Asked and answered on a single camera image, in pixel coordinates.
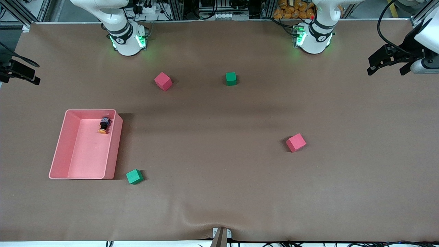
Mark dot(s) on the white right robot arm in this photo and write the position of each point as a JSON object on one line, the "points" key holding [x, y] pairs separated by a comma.
{"points": [[126, 37]]}

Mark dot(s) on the pink plastic tray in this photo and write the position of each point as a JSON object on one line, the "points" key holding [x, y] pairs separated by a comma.
{"points": [[87, 151]]}

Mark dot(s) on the brown table cover sheet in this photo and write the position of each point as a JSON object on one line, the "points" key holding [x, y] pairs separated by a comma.
{"points": [[219, 192]]}

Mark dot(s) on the green foam cube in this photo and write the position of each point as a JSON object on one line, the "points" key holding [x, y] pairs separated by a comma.
{"points": [[231, 78], [134, 176]]}

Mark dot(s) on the pink foam cube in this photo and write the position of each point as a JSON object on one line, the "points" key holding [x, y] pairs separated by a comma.
{"points": [[296, 142], [163, 81]]}

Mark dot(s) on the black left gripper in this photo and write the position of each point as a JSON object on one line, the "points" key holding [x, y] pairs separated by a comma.
{"points": [[408, 54]]}

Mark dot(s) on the black electronics box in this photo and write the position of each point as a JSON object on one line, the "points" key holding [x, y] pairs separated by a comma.
{"points": [[219, 5]]}

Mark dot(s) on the pile of orange objects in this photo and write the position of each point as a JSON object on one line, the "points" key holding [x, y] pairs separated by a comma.
{"points": [[293, 8]]}

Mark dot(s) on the aluminium frame profile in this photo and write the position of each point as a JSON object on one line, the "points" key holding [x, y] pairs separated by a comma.
{"points": [[423, 12], [25, 12]]}

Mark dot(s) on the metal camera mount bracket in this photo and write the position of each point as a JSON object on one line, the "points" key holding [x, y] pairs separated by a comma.
{"points": [[221, 236]]}

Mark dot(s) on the white power strip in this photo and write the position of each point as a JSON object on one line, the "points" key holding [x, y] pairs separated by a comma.
{"points": [[148, 7]]}

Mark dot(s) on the orange capped black push button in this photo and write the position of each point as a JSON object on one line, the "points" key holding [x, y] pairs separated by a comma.
{"points": [[104, 124]]}

